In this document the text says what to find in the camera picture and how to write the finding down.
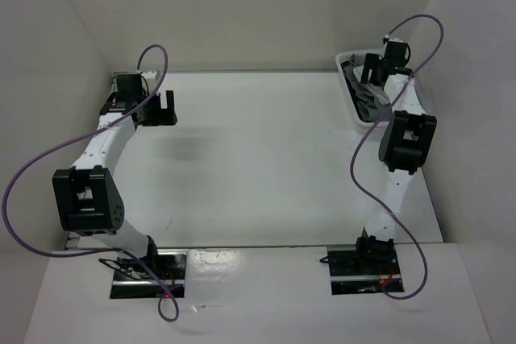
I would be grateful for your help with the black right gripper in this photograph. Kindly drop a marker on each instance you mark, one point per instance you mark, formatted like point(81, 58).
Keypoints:
point(371, 62)

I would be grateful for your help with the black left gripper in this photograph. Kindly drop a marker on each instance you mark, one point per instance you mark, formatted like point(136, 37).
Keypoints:
point(164, 117)

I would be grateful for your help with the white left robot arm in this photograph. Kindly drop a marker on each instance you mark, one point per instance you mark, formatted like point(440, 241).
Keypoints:
point(87, 199)

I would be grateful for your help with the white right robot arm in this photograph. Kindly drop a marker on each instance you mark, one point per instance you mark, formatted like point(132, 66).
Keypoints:
point(403, 149)

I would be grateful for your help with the grey skirts in basket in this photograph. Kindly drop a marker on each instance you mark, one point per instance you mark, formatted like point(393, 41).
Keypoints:
point(370, 101)

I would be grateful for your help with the white plastic basket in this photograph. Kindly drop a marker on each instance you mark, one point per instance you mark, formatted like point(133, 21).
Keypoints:
point(357, 57)

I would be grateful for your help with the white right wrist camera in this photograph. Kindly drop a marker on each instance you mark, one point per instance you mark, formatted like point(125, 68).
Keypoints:
point(390, 39)

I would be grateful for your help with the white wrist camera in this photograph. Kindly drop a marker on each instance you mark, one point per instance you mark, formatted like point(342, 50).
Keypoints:
point(390, 39)
point(151, 75)

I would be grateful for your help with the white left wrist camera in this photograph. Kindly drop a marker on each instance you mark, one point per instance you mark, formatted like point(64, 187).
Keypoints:
point(151, 75)

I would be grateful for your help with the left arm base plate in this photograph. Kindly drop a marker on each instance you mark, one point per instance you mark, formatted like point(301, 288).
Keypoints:
point(131, 281)

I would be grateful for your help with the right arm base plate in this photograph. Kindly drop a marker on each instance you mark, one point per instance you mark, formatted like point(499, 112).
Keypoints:
point(351, 276)

